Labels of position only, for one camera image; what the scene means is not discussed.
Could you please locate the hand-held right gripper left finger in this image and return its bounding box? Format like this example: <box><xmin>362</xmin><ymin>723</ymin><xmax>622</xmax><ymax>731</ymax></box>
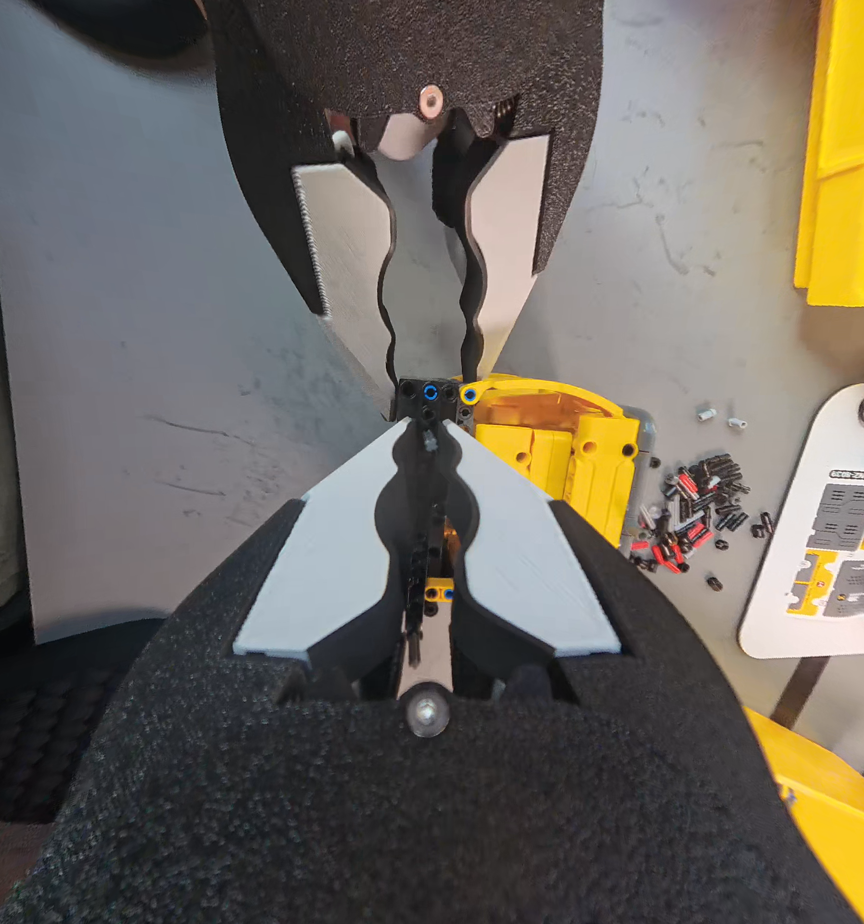
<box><xmin>231</xmin><ymin>420</ymin><xmax>413</xmax><ymax>700</ymax></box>

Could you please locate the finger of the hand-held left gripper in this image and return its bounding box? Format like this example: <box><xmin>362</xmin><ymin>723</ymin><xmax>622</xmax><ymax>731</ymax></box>
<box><xmin>291</xmin><ymin>159</ymin><xmax>400</xmax><ymax>421</ymax></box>
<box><xmin>432</xmin><ymin>132</ymin><xmax>553</xmax><ymax>381</ymax></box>

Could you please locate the yellow grey sticker sheet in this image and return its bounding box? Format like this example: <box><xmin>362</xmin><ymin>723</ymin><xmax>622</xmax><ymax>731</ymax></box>
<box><xmin>786</xmin><ymin>468</ymin><xmax>864</xmax><ymax>623</ymax></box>

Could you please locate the white book stand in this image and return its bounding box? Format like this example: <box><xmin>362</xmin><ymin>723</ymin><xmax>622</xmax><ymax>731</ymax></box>
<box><xmin>737</xmin><ymin>383</ymin><xmax>864</xmax><ymax>661</ymax></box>

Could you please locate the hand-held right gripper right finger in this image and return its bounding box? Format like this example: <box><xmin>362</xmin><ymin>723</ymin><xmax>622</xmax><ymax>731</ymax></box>
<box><xmin>443</xmin><ymin>420</ymin><xmax>624</xmax><ymax>697</ymax></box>

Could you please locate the yellow black lego model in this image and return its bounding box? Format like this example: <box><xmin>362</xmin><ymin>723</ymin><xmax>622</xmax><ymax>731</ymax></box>
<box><xmin>392</xmin><ymin>374</ymin><xmax>657</xmax><ymax>672</ymax></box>

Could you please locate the pile of black red pins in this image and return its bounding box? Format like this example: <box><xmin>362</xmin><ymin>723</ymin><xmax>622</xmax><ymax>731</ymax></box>
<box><xmin>628</xmin><ymin>451</ymin><xmax>775</xmax><ymax>590</ymax></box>

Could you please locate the yellow parts bin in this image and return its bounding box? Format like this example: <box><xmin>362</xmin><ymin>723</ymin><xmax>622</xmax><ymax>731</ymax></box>
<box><xmin>744</xmin><ymin>707</ymin><xmax>864</xmax><ymax>924</ymax></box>
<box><xmin>793</xmin><ymin>0</ymin><xmax>864</xmax><ymax>308</ymax></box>

